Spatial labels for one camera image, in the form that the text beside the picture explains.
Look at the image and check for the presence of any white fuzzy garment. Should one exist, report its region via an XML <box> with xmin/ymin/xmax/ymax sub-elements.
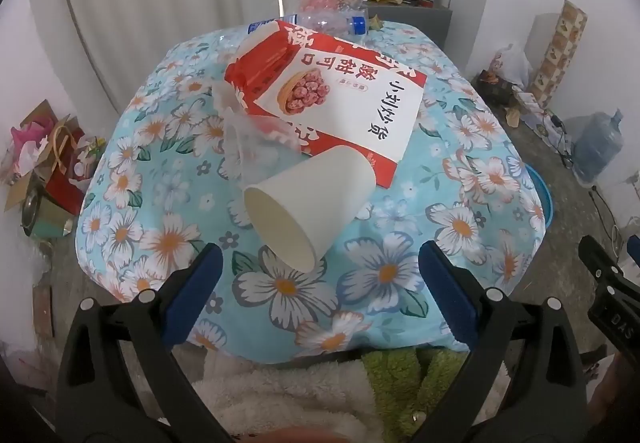
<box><xmin>190</xmin><ymin>353</ymin><xmax>383</xmax><ymax>443</ymax></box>

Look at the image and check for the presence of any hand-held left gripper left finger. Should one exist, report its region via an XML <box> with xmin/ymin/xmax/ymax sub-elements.
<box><xmin>55</xmin><ymin>242</ymin><xmax>236</xmax><ymax>443</ymax></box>

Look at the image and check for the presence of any green fuzzy cloth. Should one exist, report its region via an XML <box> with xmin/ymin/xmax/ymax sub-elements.
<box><xmin>361</xmin><ymin>348</ymin><xmax>472</xmax><ymax>443</ymax></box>

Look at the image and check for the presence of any person's right forearm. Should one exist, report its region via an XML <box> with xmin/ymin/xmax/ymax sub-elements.
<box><xmin>585</xmin><ymin>353</ymin><xmax>640</xmax><ymax>443</ymax></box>

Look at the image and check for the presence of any blue plastic basket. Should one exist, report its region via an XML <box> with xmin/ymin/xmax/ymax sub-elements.
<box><xmin>522</xmin><ymin>163</ymin><xmax>554</xmax><ymax>230</ymax></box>

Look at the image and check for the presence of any floral blue blanket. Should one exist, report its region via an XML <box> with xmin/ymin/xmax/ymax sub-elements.
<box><xmin>75</xmin><ymin>20</ymin><xmax>547</xmax><ymax>366</ymax></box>

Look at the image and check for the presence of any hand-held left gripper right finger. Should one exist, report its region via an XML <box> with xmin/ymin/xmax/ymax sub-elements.
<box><xmin>410</xmin><ymin>239</ymin><xmax>588</xmax><ymax>443</ymax></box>

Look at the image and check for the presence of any white paper cup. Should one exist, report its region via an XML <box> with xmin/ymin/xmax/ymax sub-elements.
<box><xmin>242</xmin><ymin>148</ymin><xmax>377</xmax><ymax>274</ymax></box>

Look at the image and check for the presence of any dark bag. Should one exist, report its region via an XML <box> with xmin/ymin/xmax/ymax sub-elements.
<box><xmin>472</xmin><ymin>68</ymin><xmax>519</xmax><ymax>108</ymax></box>

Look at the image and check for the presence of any plastic bottle with blue label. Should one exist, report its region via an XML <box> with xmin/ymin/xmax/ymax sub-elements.
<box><xmin>220</xmin><ymin>16</ymin><xmax>291</xmax><ymax>55</ymax></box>

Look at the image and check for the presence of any blue water jug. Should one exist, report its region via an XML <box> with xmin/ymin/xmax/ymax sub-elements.
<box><xmin>572</xmin><ymin>109</ymin><xmax>626</xmax><ymax>185</ymax></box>

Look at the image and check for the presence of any clear plastic bottle blue cap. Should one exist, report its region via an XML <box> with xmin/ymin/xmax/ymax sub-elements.
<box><xmin>280</xmin><ymin>6</ymin><xmax>371</xmax><ymax>38</ymax></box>

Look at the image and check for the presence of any checkered cardboard roll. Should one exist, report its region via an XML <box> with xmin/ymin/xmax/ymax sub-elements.
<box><xmin>530</xmin><ymin>0</ymin><xmax>588</xmax><ymax>106</ymax></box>

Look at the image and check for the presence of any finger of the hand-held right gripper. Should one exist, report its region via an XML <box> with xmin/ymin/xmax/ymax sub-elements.
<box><xmin>578</xmin><ymin>235</ymin><xmax>640</xmax><ymax>306</ymax></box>

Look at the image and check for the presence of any white printed plastic bag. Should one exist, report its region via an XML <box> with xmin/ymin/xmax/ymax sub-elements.
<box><xmin>490</xmin><ymin>43</ymin><xmax>534</xmax><ymax>89</ymax></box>

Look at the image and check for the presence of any grey cabinet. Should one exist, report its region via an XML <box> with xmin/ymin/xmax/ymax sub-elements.
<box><xmin>362</xmin><ymin>0</ymin><xmax>453</xmax><ymax>50</ymax></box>

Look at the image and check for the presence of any red and white snack bag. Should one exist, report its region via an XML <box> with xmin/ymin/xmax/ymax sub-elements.
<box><xmin>224</xmin><ymin>20</ymin><xmax>427</xmax><ymax>189</ymax></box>

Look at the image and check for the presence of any clear plastic cup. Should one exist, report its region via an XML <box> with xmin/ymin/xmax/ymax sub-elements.
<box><xmin>215</xmin><ymin>80</ymin><xmax>311</xmax><ymax>194</ymax></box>

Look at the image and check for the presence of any pile of gift packaging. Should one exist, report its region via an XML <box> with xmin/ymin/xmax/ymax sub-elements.
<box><xmin>0</xmin><ymin>100</ymin><xmax>108</xmax><ymax>240</ymax></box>

